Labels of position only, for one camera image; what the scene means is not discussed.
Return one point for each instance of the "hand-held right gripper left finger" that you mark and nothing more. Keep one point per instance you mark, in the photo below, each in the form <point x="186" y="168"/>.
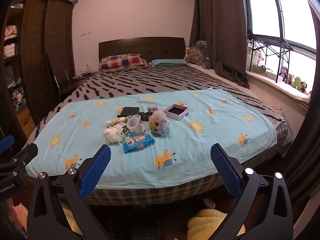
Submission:
<point x="97" y="170"/>

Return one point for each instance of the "window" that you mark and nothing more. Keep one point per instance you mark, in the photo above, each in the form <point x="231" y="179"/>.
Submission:
<point x="265" y="10"/>

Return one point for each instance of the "plaid pillow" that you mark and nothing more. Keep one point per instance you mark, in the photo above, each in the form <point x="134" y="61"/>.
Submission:
<point x="122" y="61"/>

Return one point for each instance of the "teal pillow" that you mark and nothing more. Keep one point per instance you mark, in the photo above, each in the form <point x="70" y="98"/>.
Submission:
<point x="167" y="62"/>

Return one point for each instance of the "yellow white bottle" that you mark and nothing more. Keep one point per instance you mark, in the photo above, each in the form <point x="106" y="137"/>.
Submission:
<point x="115" y="121"/>

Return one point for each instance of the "dark grey knitted scrunchie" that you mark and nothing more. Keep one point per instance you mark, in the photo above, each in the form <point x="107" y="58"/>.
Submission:
<point x="144" y="116"/>

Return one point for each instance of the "pink cardboard box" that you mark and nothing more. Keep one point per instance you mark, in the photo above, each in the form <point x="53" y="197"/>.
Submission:
<point x="172" y="113"/>

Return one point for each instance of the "pink slipper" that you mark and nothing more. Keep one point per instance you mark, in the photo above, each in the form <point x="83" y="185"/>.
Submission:
<point x="209" y="203"/>

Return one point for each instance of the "dark folding chair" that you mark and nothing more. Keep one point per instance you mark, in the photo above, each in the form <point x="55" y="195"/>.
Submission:
<point x="56" y="72"/>

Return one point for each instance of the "grey plush toy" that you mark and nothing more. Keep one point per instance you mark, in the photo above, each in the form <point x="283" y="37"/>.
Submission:
<point x="157" y="123"/>

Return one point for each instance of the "clear plastic funnel cup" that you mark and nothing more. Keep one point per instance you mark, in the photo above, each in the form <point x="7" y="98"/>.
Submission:
<point x="136" y="125"/>

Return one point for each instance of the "dark bedside table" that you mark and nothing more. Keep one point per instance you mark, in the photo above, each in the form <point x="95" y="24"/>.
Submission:
<point x="72" y="86"/>

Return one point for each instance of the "light blue printed sheet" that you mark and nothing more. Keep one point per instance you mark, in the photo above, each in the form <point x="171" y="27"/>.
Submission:
<point x="200" y="150"/>

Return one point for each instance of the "beige plush toy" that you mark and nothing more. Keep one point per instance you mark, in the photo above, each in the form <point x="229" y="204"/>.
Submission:
<point x="290" y="78"/>

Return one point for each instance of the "white wall plug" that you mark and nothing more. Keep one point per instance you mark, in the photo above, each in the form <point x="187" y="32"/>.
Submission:
<point x="88" y="67"/>

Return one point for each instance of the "monkey plush toy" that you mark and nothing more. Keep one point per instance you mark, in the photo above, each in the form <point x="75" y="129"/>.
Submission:
<point x="283" y="73"/>

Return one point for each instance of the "black box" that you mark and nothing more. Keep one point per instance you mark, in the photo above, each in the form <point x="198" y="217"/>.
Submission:
<point x="130" y="111"/>

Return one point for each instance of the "grey striped blanket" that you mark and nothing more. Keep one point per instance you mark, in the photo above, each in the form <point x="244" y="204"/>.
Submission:
<point x="150" y="80"/>

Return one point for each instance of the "brown plush toy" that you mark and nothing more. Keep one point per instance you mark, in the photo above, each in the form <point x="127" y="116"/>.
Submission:
<point x="304" y="87"/>

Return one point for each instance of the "folded clothes stack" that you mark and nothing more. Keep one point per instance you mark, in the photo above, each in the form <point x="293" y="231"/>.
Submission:
<point x="10" y="37"/>

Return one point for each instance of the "green frog plush toy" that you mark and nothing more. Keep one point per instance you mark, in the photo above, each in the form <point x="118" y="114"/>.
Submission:
<point x="298" y="82"/>

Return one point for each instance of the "brown patterned plush cushion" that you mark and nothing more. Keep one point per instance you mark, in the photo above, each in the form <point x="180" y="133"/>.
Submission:
<point x="195" y="55"/>

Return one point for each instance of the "yellow fluffy towel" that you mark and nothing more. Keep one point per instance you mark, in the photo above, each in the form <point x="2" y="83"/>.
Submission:
<point x="212" y="222"/>

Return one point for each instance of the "brown curtain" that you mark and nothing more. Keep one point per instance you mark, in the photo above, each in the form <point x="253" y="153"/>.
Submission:
<point x="220" y="30"/>

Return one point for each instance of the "white bath pouf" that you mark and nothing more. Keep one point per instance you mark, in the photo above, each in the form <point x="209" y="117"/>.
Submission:
<point x="112" y="135"/>

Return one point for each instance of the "blue wipes packet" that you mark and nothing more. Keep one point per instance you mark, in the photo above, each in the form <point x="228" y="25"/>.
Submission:
<point x="138" y="143"/>

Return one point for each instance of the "black folding rack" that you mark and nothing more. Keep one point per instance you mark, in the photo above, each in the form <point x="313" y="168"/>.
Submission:
<point x="272" y="42"/>

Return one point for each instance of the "dark wooden headboard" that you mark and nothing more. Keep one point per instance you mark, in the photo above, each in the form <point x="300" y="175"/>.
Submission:
<point x="140" y="46"/>

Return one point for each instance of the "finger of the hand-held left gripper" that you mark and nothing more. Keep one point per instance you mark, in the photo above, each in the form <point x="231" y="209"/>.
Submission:
<point x="7" y="143"/>
<point x="26" y="153"/>

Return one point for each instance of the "dark wooden wardrobe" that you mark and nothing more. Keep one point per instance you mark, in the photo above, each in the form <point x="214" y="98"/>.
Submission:
<point x="45" y="55"/>

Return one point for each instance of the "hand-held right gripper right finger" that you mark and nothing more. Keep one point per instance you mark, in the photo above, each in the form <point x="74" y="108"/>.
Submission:
<point x="225" y="170"/>

